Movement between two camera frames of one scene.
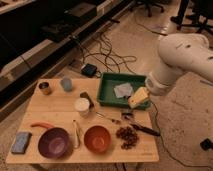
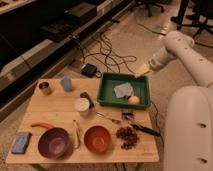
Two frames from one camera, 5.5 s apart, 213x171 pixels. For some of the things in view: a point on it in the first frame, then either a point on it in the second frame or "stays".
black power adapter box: x=88 y=70 stays
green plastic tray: x=106 y=89 stays
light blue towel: x=122 y=90 stays
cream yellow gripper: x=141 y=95 -> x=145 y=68
